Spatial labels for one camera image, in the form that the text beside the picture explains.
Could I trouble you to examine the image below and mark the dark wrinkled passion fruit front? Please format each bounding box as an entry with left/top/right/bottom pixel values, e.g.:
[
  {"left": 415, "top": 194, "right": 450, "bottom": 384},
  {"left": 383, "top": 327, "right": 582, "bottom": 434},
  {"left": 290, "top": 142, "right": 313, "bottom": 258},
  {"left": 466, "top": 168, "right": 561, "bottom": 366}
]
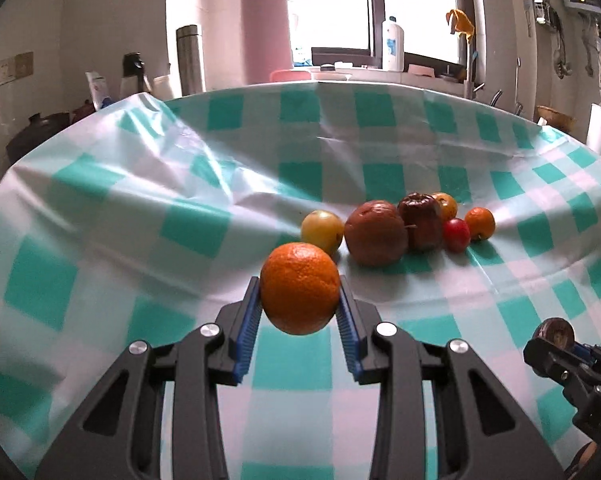
[{"left": 532, "top": 318, "right": 575, "bottom": 351}]

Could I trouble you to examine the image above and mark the orange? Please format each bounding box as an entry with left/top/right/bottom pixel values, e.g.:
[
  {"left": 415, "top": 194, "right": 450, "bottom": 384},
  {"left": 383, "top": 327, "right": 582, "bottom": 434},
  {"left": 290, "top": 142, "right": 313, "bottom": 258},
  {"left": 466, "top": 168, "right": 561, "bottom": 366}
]
[
  {"left": 260, "top": 242, "right": 341, "bottom": 336},
  {"left": 465, "top": 207, "right": 496, "bottom": 242}
]

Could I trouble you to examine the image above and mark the dark red wrinkled apple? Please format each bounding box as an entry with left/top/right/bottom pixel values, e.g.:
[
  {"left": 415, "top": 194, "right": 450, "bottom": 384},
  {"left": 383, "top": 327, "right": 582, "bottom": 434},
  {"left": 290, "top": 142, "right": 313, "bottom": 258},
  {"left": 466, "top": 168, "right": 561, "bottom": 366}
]
[{"left": 344, "top": 200, "right": 408, "bottom": 268}]

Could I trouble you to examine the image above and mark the large red tomato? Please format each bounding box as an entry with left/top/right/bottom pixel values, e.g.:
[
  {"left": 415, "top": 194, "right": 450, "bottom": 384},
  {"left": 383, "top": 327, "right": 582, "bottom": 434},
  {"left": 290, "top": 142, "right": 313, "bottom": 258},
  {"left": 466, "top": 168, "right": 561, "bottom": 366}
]
[{"left": 443, "top": 218, "right": 471, "bottom": 254}]

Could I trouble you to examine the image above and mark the small yellow fruit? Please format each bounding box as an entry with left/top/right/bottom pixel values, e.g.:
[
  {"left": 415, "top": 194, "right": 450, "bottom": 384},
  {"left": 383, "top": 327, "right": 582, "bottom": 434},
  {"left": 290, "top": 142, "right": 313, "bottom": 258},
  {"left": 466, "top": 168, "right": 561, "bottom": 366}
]
[{"left": 300, "top": 209, "right": 345, "bottom": 256}]

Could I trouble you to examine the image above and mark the dark red shrivelled apple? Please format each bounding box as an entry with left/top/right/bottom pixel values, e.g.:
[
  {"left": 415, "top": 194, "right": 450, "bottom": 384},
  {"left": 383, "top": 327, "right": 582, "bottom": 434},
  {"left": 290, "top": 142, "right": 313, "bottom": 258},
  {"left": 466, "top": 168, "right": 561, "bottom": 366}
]
[{"left": 397, "top": 192, "right": 443, "bottom": 252}]

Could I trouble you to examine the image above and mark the yellow striped round fruit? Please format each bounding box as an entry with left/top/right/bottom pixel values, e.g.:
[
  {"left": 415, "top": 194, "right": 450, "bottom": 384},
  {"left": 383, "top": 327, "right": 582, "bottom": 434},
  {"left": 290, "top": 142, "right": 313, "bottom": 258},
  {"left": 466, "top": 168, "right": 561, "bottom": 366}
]
[{"left": 432, "top": 192, "right": 458, "bottom": 222}]

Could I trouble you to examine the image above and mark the teal checkered tablecloth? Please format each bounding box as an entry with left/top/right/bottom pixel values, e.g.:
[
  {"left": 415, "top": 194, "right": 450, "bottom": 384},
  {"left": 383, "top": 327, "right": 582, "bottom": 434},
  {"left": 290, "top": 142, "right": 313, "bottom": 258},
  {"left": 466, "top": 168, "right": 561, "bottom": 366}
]
[{"left": 0, "top": 82, "right": 601, "bottom": 474}]

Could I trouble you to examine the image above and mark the wicker basket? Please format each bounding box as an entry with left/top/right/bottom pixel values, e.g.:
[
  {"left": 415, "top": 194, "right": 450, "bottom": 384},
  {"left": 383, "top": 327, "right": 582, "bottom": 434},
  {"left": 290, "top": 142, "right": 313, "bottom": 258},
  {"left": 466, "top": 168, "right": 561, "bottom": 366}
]
[{"left": 536, "top": 105, "right": 576, "bottom": 133}]

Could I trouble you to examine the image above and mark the white plastic cup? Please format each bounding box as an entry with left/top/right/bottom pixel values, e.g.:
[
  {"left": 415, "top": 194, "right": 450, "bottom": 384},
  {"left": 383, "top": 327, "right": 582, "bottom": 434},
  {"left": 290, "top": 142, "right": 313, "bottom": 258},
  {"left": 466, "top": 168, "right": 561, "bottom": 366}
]
[{"left": 152, "top": 75, "right": 174, "bottom": 101}]

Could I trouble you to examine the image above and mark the dark glass bottle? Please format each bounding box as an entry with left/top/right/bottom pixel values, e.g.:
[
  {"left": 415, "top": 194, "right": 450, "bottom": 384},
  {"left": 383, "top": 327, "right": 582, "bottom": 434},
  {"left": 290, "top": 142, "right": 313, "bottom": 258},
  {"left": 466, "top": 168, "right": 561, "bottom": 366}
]
[{"left": 119, "top": 52, "right": 152, "bottom": 100}]

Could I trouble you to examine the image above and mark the steel thermos flask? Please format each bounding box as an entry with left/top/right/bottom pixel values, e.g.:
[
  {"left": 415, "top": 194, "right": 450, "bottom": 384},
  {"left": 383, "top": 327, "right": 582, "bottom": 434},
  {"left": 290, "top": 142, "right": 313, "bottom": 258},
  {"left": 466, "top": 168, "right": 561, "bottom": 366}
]
[{"left": 176, "top": 24, "right": 206, "bottom": 96}]

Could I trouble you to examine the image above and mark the white lotion bottle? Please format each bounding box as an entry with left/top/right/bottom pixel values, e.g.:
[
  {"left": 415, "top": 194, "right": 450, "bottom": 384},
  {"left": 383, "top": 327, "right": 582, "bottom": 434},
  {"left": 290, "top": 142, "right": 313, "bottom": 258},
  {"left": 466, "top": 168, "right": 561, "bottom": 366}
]
[{"left": 382, "top": 15, "right": 405, "bottom": 73}]

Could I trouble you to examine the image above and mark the pink thermos jug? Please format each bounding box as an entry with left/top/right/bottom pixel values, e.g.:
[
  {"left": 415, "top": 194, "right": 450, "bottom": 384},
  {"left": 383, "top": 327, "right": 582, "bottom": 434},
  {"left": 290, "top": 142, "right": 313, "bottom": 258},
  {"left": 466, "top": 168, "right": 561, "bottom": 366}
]
[{"left": 241, "top": 0, "right": 293, "bottom": 84}]

